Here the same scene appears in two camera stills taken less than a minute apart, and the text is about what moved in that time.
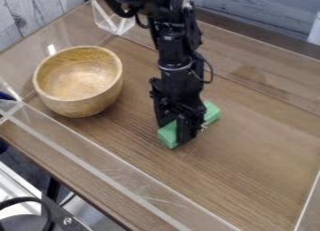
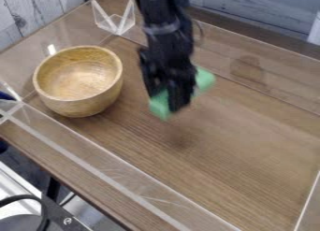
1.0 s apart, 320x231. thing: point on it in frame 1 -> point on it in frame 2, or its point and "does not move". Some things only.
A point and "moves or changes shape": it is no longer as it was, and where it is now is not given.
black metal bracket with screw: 63,221 does not move
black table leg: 52,189 does not move
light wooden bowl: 77,79 does not move
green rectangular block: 167,133 moves or changes shape
